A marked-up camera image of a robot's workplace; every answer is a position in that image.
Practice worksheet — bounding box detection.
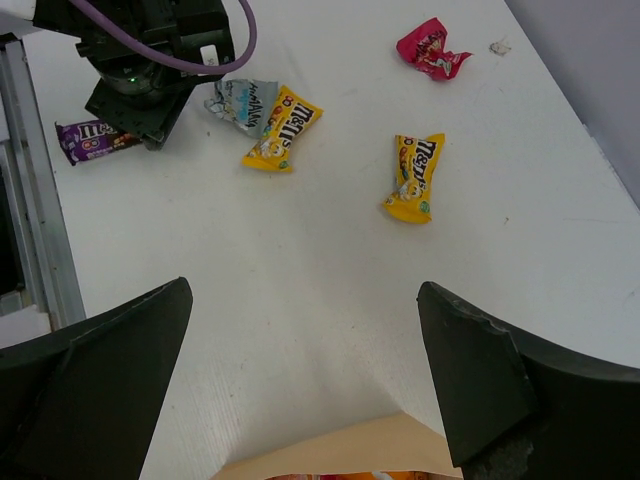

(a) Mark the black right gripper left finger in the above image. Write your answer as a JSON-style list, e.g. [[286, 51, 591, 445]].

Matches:
[[1, 277, 193, 479]]

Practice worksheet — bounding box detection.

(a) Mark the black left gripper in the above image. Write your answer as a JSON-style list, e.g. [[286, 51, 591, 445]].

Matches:
[[85, 80, 193, 151]]

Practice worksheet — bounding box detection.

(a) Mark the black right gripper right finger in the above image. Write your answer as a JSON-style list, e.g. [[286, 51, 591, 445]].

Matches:
[[417, 282, 639, 479]]

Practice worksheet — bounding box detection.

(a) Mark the purple M&M's packet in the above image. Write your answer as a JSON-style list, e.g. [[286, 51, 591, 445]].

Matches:
[[55, 120, 142, 166]]

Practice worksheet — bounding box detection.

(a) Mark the brown paper bag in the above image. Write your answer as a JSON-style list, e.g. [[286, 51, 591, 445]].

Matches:
[[214, 413, 463, 479]]

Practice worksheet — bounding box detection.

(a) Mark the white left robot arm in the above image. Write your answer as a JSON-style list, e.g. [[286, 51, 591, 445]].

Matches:
[[1, 1, 236, 150]]

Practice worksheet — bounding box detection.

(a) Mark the grey Himalaya candy packet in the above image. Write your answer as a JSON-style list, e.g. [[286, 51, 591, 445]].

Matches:
[[204, 79, 279, 139]]

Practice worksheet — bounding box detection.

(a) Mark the near yellow M&M's packet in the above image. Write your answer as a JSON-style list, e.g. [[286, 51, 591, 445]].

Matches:
[[242, 86, 324, 173]]

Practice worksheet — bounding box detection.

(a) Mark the yellow m&m's packet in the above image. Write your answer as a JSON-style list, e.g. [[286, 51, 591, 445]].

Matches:
[[383, 133, 446, 224], [242, 86, 324, 173]]

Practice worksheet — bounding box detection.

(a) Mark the far yellow M&M's packet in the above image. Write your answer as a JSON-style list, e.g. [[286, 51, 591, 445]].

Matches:
[[383, 133, 446, 224]]

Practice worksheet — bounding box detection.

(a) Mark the crumpled red candy packet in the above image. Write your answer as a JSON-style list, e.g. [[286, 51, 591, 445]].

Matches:
[[396, 17, 473, 82]]

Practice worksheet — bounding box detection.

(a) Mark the small white paper scrap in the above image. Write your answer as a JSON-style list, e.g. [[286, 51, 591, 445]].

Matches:
[[489, 37, 512, 57]]

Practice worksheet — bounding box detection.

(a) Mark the aluminium front rail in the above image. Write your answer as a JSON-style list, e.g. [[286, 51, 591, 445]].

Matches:
[[1, 39, 86, 330]]

